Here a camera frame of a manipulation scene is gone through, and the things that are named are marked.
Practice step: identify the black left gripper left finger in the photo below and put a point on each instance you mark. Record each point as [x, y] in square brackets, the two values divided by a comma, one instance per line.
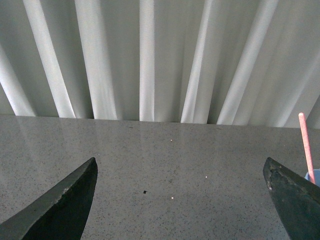
[59, 214]

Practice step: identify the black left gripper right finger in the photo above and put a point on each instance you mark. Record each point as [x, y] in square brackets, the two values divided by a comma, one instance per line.
[297, 200]

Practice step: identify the pink chopstick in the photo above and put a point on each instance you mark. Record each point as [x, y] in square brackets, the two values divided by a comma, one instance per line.
[306, 145]

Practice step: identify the blue plastic cup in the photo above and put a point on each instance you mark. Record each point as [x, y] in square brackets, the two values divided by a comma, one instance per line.
[316, 176]

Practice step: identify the white pleated curtain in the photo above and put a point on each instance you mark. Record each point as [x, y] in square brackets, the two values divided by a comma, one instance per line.
[225, 62]

